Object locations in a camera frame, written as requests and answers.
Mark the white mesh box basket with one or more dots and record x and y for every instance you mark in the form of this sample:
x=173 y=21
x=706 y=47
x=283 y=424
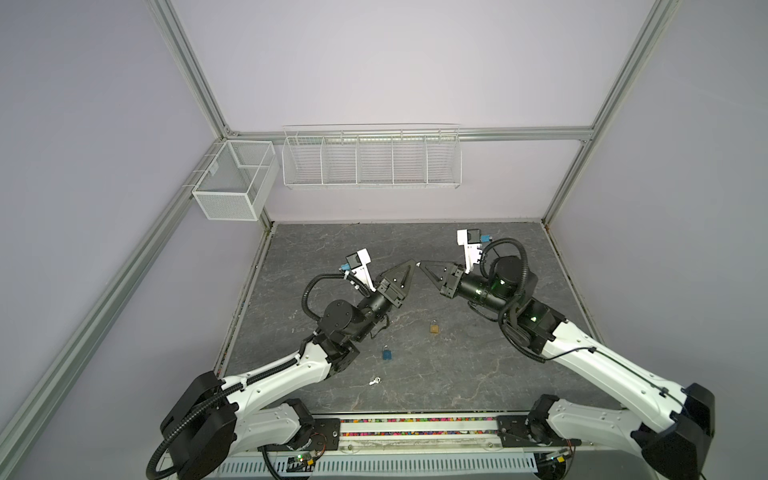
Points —
x=237 y=181

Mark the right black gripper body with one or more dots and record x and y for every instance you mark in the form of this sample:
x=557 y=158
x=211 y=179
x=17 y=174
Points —
x=454 y=285

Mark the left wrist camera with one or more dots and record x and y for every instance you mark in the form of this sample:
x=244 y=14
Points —
x=356 y=265

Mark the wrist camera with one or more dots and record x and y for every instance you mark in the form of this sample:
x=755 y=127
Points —
x=356 y=265
x=472 y=241

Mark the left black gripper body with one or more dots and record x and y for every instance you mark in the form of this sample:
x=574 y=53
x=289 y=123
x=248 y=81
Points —
x=391 y=296

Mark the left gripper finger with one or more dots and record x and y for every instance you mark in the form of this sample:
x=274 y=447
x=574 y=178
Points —
x=392 y=275
x=405 y=281

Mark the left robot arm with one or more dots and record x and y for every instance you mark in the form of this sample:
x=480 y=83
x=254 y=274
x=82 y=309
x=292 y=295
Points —
x=216 y=417

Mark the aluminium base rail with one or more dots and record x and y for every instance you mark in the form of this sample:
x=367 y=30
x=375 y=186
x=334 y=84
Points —
x=420 y=433

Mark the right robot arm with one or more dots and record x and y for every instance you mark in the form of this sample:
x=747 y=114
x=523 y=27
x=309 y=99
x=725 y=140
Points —
x=669 y=426

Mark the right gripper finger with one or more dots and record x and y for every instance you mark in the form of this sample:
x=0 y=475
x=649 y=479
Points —
x=437 y=279
x=437 y=266

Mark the white vented cable duct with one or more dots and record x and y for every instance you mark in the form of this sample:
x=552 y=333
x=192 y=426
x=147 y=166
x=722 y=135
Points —
x=409 y=465

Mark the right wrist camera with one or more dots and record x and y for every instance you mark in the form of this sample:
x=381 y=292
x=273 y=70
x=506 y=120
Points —
x=472 y=241

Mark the white wire shelf basket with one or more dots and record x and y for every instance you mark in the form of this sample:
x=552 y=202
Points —
x=372 y=156

